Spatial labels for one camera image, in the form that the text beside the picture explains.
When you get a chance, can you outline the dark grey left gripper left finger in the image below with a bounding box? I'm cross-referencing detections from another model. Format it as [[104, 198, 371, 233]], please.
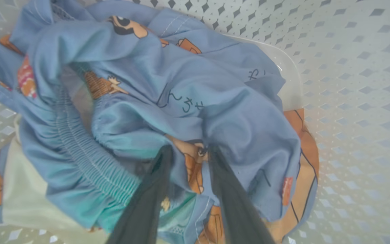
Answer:
[[106, 145, 174, 244]]

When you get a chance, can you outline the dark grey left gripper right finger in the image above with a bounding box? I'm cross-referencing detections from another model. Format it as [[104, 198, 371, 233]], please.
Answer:
[[208, 146, 277, 244]]

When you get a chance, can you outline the orange and cream print garment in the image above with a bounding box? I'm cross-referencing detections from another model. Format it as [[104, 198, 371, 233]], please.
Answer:
[[0, 108, 319, 244]]

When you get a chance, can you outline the blue cartoon print garment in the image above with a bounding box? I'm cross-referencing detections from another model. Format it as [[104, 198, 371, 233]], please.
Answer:
[[0, 0, 302, 244]]

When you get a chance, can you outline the cream perforated laundry basket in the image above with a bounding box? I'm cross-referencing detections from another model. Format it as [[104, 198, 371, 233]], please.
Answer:
[[0, 0, 390, 244]]

